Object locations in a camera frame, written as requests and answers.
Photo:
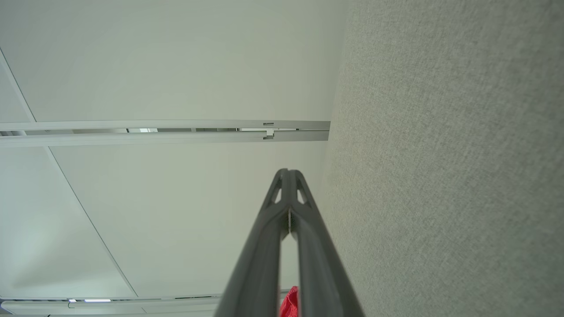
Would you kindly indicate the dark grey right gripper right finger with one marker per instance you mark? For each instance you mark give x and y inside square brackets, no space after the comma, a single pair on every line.
[321,281]

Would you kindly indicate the red shorts with white trim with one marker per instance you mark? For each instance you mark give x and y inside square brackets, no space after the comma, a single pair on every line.
[289,304]

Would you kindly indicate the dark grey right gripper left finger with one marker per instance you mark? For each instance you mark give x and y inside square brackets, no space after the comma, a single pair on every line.
[255,273]

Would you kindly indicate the grey partition post with bracket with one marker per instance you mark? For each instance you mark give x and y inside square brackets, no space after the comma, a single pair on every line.
[132,140]

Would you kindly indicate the plain grey partition post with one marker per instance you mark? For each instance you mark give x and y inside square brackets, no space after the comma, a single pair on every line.
[132,307]

